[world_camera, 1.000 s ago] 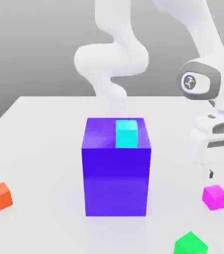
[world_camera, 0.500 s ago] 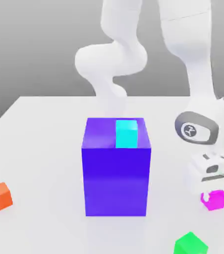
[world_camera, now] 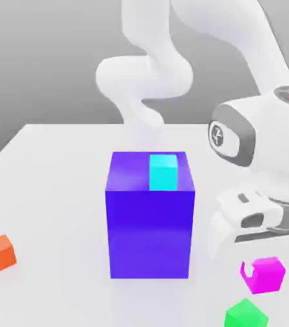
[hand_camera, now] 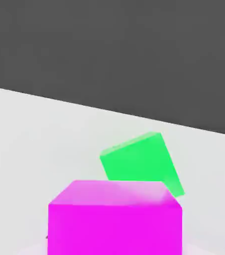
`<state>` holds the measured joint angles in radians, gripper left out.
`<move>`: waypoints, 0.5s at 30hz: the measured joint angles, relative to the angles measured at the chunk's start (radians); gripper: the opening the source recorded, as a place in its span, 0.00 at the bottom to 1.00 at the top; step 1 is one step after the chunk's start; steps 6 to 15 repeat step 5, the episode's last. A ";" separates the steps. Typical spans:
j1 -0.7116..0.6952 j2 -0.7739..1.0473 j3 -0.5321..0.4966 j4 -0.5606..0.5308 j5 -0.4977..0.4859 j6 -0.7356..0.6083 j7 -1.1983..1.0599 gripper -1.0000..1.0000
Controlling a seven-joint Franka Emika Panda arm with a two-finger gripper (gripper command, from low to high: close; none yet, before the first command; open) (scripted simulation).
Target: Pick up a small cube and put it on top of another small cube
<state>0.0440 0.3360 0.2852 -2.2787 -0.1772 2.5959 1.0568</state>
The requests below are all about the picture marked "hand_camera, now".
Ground small green cube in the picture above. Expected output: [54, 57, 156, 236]
[99, 131, 185, 198]

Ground small magenta cube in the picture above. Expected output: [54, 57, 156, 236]
[47, 179, 183, 255]

